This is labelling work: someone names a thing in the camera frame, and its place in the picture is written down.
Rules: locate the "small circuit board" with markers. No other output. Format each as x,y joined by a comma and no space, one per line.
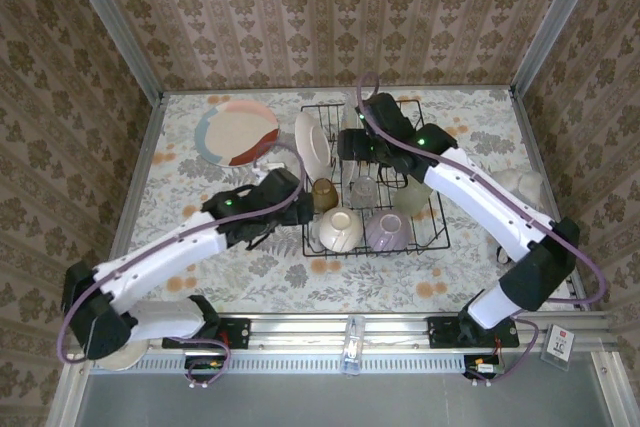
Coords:
485,367
205,366

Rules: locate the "aluminium frame post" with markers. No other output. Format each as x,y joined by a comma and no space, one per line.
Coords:
555,22
115,32

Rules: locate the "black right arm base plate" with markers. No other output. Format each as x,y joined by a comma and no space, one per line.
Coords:
440,332

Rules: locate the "right small circuit board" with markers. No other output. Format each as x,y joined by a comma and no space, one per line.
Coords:
485,367

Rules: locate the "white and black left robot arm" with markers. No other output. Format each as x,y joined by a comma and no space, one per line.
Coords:
165,252

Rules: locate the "white price tag stand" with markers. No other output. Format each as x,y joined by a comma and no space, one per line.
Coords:
559,347

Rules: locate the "frosted pale green cup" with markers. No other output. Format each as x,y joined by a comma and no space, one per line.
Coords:
412,197

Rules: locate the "cream ceramic plate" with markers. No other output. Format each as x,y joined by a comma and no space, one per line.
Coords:
311,144

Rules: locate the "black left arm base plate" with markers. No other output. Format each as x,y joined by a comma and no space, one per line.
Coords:
240,332

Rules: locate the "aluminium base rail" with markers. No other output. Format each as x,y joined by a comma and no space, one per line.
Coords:
300,334

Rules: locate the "brown glass cup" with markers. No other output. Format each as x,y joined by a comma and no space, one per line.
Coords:
324,194

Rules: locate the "clear drinking glass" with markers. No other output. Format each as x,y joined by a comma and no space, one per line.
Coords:
363,192

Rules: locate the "cream round disc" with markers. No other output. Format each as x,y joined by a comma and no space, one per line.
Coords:
122,359

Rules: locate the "pastel colour-block plate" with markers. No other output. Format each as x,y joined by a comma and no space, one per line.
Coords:
235,134

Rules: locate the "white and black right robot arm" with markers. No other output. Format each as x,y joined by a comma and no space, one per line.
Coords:
475,187

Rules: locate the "cream ceramic bowl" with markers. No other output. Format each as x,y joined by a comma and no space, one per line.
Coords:
341,229

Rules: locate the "lilac ceramic bowl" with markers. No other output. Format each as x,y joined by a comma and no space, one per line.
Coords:
389,231

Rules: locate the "grey metal sheet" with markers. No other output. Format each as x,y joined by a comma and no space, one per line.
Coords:
350,402

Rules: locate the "white plush toy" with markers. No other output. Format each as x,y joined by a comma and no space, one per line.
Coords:
517,184

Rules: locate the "left small circuit board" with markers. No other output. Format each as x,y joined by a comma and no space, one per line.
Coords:
205,366

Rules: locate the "floral tablecloth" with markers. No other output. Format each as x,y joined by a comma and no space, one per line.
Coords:
350,287

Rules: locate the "clear plastic bracket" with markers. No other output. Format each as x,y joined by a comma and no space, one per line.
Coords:
352,347

